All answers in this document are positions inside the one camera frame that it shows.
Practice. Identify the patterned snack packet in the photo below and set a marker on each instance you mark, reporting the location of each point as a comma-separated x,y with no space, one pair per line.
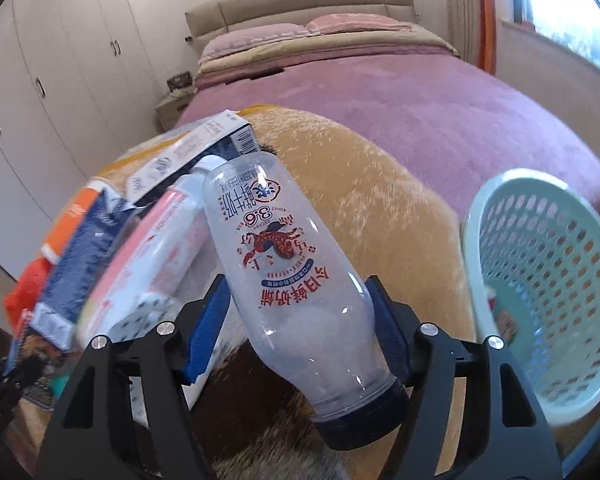
55,362

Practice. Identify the dark blue carton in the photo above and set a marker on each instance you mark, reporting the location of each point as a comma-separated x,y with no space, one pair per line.
80,270

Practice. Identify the red plastic bag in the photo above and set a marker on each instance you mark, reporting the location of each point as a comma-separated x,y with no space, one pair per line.
27,290

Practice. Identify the window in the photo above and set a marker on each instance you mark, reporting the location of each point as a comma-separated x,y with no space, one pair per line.
565,5

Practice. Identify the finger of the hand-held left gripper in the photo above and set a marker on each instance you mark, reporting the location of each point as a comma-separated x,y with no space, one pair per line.
22,375

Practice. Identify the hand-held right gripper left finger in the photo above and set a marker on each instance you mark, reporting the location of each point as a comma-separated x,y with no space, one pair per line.
210,332

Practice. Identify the pink and white bottle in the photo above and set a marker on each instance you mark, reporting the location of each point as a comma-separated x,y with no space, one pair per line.
150,250

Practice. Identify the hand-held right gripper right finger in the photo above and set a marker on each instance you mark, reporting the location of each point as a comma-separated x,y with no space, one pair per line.
385,327

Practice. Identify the orange and white box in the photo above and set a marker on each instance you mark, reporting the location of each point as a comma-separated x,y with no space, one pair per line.
67,225

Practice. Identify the beige folded quilt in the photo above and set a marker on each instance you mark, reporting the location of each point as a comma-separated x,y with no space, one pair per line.
330,47

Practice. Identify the white wardrobe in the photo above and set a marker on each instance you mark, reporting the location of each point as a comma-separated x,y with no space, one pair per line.
55,85

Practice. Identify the dark picture frame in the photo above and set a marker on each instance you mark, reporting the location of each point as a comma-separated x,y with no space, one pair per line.
179,82

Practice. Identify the brown printed blanket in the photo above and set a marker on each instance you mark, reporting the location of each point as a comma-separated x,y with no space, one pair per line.
360,200

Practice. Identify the light green plastic basket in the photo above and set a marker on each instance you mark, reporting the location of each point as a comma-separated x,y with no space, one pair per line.
472,270

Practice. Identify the clear plastic bottle blue cap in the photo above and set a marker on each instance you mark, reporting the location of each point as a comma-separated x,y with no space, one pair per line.
280,270

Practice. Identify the pink bedspread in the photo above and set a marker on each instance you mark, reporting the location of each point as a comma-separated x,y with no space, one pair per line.
430,110

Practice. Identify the white curtain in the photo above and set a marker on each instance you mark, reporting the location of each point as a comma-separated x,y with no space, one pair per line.
462,10

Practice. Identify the beige padded headboard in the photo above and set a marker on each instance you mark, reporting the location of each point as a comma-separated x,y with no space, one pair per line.
300,2

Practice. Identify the beige nightstand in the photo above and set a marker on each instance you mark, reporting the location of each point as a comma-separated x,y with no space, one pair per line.
172,110

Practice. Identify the orange curtain strip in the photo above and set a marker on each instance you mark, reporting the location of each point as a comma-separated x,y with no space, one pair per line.
487,15

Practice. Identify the pink pillow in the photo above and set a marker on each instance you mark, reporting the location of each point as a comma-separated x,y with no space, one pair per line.
355,24
250,40

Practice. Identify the white milk carton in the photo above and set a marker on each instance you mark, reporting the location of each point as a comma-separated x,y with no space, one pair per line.
200,142

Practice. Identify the white box with black dots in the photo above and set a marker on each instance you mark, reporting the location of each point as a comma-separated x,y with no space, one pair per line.
145,312

